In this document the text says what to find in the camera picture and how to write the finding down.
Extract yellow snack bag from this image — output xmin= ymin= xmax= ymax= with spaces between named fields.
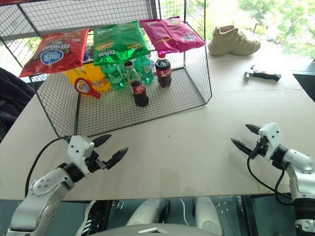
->
xmin=62 ymin=62 xmax=112 ymax=96

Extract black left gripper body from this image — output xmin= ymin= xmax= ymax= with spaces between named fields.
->
xmin=84 ymin=149 xmax=109 ymax=174

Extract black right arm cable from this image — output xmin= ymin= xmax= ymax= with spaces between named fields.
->
xmin=247 ymin=154 xmax=294 ymax=206

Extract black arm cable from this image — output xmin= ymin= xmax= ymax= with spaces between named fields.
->
xmin=247 ymin=154 xmax=294 ymax=206
xmin=24 ymin=135 xmax=72 ymax=198

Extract black sneaker white stripes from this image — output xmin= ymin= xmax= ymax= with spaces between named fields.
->
xmin=75 ymin=200 xmax=111 ymax=236

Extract green chip bag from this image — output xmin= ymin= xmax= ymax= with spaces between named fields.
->
xmin=93 ymin=20 xmax=151 ymax=66

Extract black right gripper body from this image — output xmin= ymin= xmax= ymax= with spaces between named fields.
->
xmin=249 ymin=136 xmax=270 ymax=160

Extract black handled hammer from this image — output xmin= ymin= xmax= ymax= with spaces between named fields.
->
xmin=244 ymin=69 xmax=282 ymax=83

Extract green plastic soda bottle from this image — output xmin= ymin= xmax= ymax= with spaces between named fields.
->
xmin=101 ymin=61 xmax=128 ymax=90
xmin=134 ymin=55 xmax=155 ymax=85

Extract black fabric chair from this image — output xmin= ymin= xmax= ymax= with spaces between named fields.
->
xmin=0 ymin=67 xmax=36 ymax=144

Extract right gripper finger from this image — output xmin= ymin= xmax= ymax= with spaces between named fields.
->
xmin=230 ymin=138 xmax=254 ymax=156
xmin=245 ymin=123 xmax=262 ymax=136

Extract thin white cable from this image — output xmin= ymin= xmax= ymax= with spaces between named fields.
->
xmin=179 ymin=197 xmax=189 ymax=225

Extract glass cola bottle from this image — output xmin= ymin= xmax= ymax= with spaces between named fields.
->
xmin=123 ymin=60 xmax=150 ymax=108

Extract pink chip bag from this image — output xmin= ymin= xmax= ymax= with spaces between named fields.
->
xmin=139 ymin=16 xmax=206 ymax=58

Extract red chip bag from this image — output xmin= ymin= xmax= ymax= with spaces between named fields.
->
xmin=19 ymin=28 xmax=90 ymax=78

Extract silver right robot leg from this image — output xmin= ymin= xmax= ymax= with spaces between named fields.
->
xmin=195 ymin=196 xmax=224 ymax=236

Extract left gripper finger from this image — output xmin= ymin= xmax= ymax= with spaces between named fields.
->
xmin=105 ymin=147 xmax=129 ymax=170
xmin=92 ymin=134 xmax=113 ymax=148

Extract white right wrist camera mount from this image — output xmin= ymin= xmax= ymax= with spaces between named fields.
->
xmin=258 ymin=122 xmax=283 ymax=162

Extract beige sneaker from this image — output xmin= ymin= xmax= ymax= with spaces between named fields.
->
xmin=208 ymin=25 xmax=261 ymax=57

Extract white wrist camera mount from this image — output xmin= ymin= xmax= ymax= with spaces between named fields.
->
xmin=258 ymin=122 xmax=283 ymax=162
xmin=67 ymin=135 xmax=95 ymax=177

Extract silver left robot leg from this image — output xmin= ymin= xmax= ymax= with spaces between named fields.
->
xmin=125 ymin=198 xmax=171 ymax=227

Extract plastic cola bottle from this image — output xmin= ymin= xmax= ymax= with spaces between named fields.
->
xmin=155 ymin=53 xmax=172 ymax=89

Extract silver robot leg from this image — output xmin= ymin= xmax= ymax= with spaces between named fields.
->
xmin=125 ymin=198 xmax=171 ymax=227
xmin=195 ymin=196 xmax=224 ymax=236

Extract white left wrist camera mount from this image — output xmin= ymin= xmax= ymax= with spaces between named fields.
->
xmin=67 ymin=135 xmax=95 ymax=177

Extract black wire mesh rack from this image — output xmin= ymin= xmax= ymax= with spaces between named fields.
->
xmin=0 ymin=0 xmax=213 ymax=138

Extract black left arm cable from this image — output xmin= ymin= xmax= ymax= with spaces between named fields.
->
xmin=24 ymin=135 xmax=72 ymax=198

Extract grey robot torso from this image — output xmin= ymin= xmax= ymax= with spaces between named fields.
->
xmin=91 ymin=222 xmax=215 ymax=236

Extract red ring tool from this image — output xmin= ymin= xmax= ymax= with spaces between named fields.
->
xmin=74 ymin=77 xmax=102 ymax=99

